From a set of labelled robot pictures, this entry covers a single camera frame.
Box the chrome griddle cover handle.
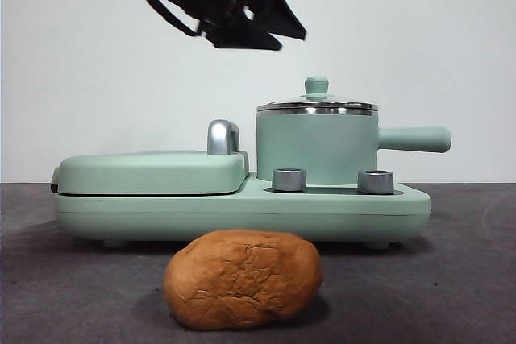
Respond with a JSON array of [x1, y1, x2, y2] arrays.
[[206, 119, 243, 156]]

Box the silver control knob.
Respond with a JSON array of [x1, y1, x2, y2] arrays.
[[272, 167, 307, 193], [357, 169, 394, 195]]

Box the glass lid with green knob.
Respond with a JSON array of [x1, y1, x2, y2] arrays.
[[256, 75, 379, 116]]

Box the mint green breakfast machine base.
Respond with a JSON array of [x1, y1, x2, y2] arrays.
[[55, 149, 432, 249]]

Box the mint green handled pot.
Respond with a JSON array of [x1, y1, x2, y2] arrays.
[[256, 102, 452, 184]]

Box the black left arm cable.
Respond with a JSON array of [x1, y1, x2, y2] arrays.
[[139, 0, 201, 39]]

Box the mint green griddle cover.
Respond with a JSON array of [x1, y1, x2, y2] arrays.
[[51, 150, 251, 197]]

